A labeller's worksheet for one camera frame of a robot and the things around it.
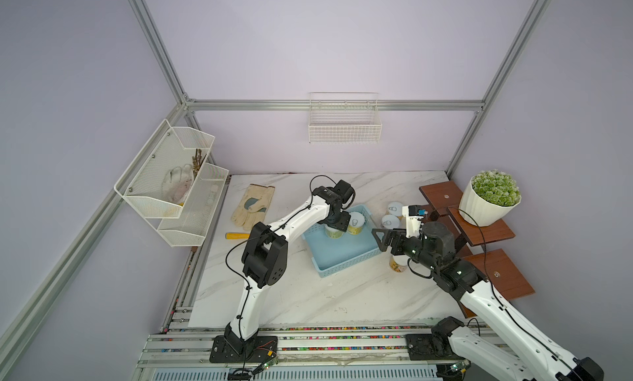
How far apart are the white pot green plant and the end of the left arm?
14.1 inches

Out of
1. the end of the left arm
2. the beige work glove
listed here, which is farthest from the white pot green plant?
the beige work glove

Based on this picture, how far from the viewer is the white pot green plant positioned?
0.68m

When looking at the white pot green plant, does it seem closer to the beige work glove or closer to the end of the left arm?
the end of the left arm

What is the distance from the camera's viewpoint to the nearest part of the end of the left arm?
0.67 m
